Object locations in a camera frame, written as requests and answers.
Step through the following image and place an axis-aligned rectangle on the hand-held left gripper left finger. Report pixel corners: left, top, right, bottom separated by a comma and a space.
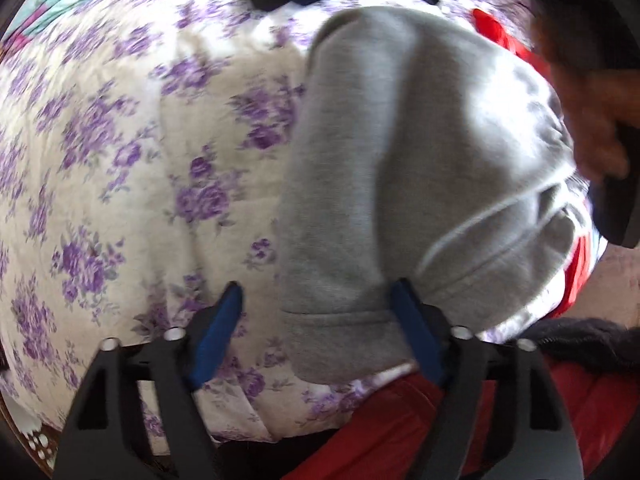
57, 281, 245, 480

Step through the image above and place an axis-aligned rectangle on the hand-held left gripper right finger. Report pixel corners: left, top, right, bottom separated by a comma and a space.
391, 279, 586, 480

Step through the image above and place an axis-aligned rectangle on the grey sweatshirt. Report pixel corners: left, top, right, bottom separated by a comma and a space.
274, 6, 596, 386

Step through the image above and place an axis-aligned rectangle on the person's right hand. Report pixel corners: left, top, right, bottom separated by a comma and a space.
531, 7, 632, 182

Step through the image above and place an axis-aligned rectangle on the person's red jacket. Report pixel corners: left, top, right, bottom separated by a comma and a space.
290, 7, 640, 480

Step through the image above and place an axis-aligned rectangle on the dark knit cloth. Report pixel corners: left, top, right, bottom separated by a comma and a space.
522, 316, 640, 376

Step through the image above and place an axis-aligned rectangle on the purple floral bedspread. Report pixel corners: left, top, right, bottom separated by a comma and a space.
0, 0, 601, 456

